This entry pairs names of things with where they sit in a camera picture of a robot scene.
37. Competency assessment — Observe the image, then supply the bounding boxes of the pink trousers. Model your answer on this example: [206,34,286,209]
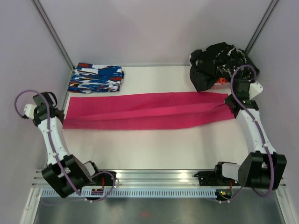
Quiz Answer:
[63,92,234,130]

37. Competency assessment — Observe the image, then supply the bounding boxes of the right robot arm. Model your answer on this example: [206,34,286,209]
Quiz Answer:
[213,79,287,190]

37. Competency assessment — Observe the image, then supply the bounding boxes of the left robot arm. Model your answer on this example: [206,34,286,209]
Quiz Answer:
[24,92,102,198]

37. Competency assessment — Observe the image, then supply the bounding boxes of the folded blue patterned trousers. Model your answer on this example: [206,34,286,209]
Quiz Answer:
[68,63,125,94]

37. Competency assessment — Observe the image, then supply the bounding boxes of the white basket with orange item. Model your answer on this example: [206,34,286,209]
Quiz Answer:
[212,77,230,89]

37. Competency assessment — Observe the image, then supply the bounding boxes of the black patterned clothes pile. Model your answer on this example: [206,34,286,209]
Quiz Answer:
[189,42,260,92]

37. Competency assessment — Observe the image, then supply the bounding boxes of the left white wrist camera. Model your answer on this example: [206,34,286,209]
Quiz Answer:
[24,104,37,119]

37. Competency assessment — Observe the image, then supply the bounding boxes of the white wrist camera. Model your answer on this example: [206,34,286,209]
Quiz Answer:
[249,81,263,99]
[24,104,37,119]

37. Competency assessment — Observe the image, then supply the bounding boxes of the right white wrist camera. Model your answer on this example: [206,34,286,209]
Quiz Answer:
[249,81,263,99]

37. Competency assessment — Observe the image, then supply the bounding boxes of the right frame post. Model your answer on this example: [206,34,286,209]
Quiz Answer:
[245,0,280,55]

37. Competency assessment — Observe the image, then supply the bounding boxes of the frame post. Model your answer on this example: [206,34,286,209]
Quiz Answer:
[245,0,280,55]
[31,0,74,70]

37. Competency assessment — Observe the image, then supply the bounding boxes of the slotted cable duct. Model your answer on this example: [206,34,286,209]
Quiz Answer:
[41,188,232,198]

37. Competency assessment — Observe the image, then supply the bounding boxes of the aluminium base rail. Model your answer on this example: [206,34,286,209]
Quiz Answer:
[31,169,287,189]

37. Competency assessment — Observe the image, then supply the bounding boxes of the left frame post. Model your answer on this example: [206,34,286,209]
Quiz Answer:
[31,0,74,70]

